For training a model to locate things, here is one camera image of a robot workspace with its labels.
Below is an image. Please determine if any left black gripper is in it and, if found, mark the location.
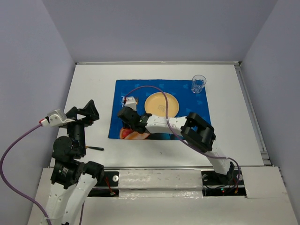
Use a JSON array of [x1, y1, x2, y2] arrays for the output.
[[65, 98, 100, 155]]

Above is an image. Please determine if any tan round plate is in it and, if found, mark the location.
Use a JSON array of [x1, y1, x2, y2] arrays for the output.
[[144, 92, 180, 117]]

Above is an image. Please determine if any blue Mickey placemat cloth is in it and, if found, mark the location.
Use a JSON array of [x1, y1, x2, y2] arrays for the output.
[[108, 79, 211, 139]]

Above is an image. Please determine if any gold knife dark handle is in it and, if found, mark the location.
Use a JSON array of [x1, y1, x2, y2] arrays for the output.
[[86, 146, 105, 151]]

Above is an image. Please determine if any clear plastic cup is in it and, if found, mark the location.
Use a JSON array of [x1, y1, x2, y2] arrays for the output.
[[191, 75, 207, 94]]

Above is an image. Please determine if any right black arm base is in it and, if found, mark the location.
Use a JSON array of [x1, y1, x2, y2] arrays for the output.
[[201, 170, 247, 197]]

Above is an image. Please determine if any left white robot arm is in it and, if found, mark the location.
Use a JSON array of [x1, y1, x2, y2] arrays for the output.
[[40, 100, 105, 225]]

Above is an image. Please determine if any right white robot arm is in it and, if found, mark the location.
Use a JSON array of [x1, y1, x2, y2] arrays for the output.
[[118, 106, 234, 185]]

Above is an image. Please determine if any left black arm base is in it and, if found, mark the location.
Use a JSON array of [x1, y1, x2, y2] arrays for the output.
[[88, 171, 120, 197]]

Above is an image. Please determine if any white taped front panel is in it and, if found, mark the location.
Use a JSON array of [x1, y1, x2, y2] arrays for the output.
[[118, 169, 203, 199]]

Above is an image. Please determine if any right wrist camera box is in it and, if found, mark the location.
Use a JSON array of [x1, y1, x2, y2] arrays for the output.
[[124, 97, 137, 111]]

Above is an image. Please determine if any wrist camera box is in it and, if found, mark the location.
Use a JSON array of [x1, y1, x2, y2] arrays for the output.
[[39, 109, 74, 127], [124, 97, 137, 111]]

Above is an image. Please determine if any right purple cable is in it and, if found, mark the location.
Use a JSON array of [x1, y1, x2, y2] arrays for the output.
[[124, 85, 242, 193]]

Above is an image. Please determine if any purple cable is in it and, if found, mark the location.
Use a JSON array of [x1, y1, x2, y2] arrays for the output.
[[124, 85, 242, 193], [0, 123, 84, 225]]

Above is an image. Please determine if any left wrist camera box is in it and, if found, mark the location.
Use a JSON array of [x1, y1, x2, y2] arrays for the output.
[[39, 109, 74, 127]]

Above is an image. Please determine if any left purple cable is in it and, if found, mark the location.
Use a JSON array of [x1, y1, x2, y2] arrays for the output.
[[0, 123, 84, 225]]

